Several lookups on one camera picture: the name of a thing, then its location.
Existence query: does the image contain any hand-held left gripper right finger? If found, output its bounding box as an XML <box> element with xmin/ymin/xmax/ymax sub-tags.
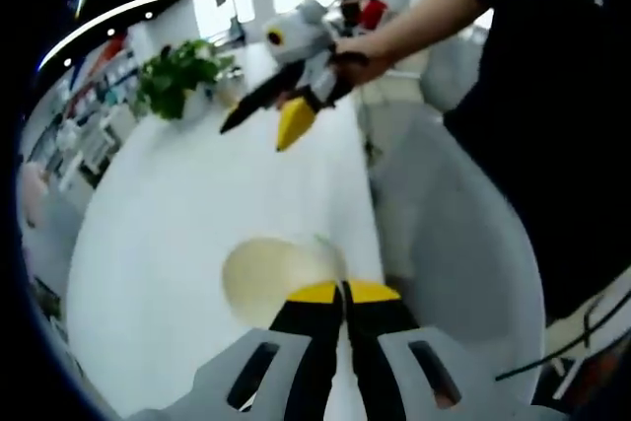
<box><xmin>342</xmin><ymin>278</ymin><xmax>566</xmax><ymax>421</ymax></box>

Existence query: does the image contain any person's right hand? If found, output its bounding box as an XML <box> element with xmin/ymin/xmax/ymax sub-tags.
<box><xmin>334</xmin><ymin>38</ymin><xmax>390</xmax><ymax>90</ymax></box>

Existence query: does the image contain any potted green plant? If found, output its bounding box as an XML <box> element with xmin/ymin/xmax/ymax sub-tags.
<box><xmin>133</xmin><ymin>39</ymin><xmax>236</xmax><ymax>121</ymax></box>

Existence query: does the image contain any black cable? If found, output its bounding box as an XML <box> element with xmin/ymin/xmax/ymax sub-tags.
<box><xmin>495</xmin><ymin>287</ymin><xmax>631</xmax><ymax>383</ymax></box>

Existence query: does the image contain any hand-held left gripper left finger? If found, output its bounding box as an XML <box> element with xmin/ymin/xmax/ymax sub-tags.
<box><xmin>125</xmin><ymin>280</ymin><xmax>346</xmax><ymax>421</ymax></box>

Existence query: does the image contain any curved ceiling light strip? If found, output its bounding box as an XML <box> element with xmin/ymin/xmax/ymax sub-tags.
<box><xmin>38</xmin><ymin>0</ymin><xmax>196</xmax><ymax>72</ymax></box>

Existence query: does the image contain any small beige container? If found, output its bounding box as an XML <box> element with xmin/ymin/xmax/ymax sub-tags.
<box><xmin>216</xmin><ymin>80</ymin><xmax>243</xmax><ymax>106</ymax></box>

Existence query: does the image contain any grey chair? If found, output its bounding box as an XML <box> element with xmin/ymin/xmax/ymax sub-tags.
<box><xmin>369</xmin><ymin>109</ymin><xmax>546</xmax><ymax>392</ymax></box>

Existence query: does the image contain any person's dark shirt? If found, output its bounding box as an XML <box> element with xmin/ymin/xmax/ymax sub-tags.
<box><xmin>443</xmin><ymin>0</ymin><xmax>631</xmax><ymax>318</ymax></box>

